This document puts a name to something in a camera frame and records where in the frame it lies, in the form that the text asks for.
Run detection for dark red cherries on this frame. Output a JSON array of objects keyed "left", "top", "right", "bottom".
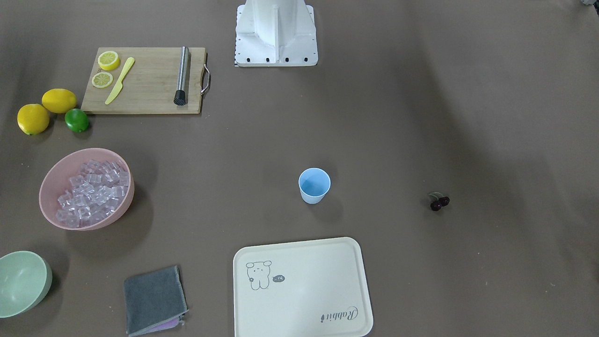
[{"left": 428, "top": 192, "right": 451, "bottom": 212}]

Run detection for pile of clear ice cubes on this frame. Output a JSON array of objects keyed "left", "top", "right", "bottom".
[{"left": 55, "top": 160, "right": 132, "bottom": 228}]

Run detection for light blue cup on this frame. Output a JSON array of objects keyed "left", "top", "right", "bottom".
[{"left": 298, "top": 167, "right": 331, "bottom": 205}]

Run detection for cream rabbit tray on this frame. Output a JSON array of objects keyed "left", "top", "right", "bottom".
[{"left": 233, "top": 237, "right": 373, "bottom": 337}]

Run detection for steel muddler black tip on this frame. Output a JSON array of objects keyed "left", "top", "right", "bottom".
[{"left": 173, "top": 46, "right": 190, "bottom": 106}]

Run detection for bamboo cutting board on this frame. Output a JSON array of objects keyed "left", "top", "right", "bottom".
[{"left": 81, "top": 47, "right": 210, "bottom": 115}]

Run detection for grey folded cloth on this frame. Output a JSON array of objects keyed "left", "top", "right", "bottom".
[{"left": 123, "top": 265, "right": 188, "bottom": 337}]

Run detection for yellow plastic knife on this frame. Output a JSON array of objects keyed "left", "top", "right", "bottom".
[{"left": 104, "top": 57, "right": 135, "bottom": 105}]

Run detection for pink bowl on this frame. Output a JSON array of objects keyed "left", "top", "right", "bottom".
[{"left": 38, "top": 148, "right": 135, "bottom": 231}]

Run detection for lemon slice lower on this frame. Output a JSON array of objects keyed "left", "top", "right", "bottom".
[{"left": 91, "top": 71, "right": 114, "bottom": 89}]

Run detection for lemon slice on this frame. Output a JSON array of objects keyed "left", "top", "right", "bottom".
[
  {"left": 91, "top": 71, "right": 114, "bottom": 89},
  {"left": 97, "top": 51, "right": 120, "bottom": 71}
]

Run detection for lemon slice upper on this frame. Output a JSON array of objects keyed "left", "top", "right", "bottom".
[{"left": 97, "top": 51, "right": 120, "bottom": 71}]

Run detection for green lime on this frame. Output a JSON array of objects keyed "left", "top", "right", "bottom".
[{"left": 64, "top": 108, "right": 89, "bottom": 132}]

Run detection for yellow lemon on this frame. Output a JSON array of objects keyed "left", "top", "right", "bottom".
[
  {"left": 42, "top": 88, "right": 77, "bottom": 114},
  {"left": 17, "top": 104, "right": 50, "bottom": 136}
]

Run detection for mint green bowl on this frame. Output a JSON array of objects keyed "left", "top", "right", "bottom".
[{"left": 0, "top": 251, "right": 53, "bottom": 318}]

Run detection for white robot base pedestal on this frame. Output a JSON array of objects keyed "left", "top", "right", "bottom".
[{"left": 234, "top": 0, "right": 319, "bottom": 67}]

